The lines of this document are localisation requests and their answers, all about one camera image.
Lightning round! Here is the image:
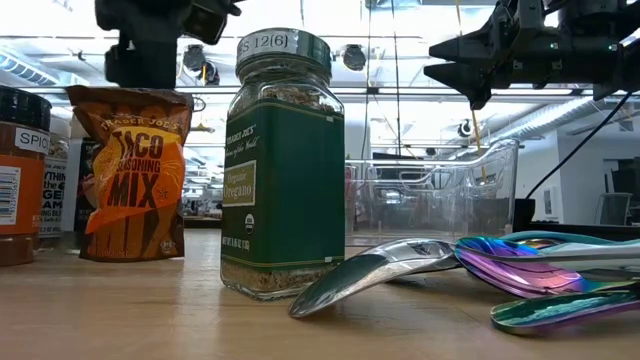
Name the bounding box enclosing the yellow cable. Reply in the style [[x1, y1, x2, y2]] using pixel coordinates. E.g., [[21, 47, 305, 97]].
[[455, 0, 487, 182]]

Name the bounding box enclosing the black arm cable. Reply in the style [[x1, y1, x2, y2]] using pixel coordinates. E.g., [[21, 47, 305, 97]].
[[524, 91, 634, 200]]

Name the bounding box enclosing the green label oregano jar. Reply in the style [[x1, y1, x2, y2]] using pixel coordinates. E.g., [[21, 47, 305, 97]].
[[219, 27, 346, 301]]

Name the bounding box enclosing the black aluminium table frame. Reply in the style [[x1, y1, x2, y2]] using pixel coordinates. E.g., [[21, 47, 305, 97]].
[[182, 215, 224, 231]]

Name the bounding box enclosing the orange spice jar black lid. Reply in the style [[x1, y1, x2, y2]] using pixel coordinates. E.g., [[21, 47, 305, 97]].
[[0, 84, 53, 268]]

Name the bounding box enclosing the taco seasoning mix packet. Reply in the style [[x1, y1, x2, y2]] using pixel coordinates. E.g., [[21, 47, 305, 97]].
[[66, 84, 195, 263]]

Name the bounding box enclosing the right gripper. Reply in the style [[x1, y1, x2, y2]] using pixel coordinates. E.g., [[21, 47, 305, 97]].
[[422, 0, 624, 112]]

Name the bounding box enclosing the silver ventilation duct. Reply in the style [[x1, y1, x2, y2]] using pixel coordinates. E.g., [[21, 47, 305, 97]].
[[0, 48, 62, 87], [487, 94, 640, 144]]

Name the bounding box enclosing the iridescent purple spoon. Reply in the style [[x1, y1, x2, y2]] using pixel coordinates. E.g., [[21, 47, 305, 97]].
[[455, 248, 640, 300]]

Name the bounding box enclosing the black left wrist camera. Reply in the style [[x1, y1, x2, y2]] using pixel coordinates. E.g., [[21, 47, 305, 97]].
[[182, 0, 244, 47]]

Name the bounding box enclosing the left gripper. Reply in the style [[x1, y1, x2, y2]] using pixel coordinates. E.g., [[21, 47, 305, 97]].
[[94, 0, 186, 91]]

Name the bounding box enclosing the everything bagel seasoning jar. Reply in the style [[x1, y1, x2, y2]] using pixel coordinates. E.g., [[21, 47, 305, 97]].
[[37, 130, 71, 251]]

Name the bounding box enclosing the black food packet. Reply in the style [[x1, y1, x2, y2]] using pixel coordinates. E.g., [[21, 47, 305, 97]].
[[72, 137, 102, 234]]

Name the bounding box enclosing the grey office chair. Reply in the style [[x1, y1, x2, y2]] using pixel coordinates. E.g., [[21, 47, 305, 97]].
[[593, 192, 633, 226]]

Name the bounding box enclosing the clear plastic bin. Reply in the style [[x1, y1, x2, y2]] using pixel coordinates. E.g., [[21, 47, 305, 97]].
[[343, 138, 520, 246]]

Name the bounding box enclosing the iridescent green spoon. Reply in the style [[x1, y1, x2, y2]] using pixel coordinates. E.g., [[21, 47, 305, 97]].
[[489, 288, 640, 336]]

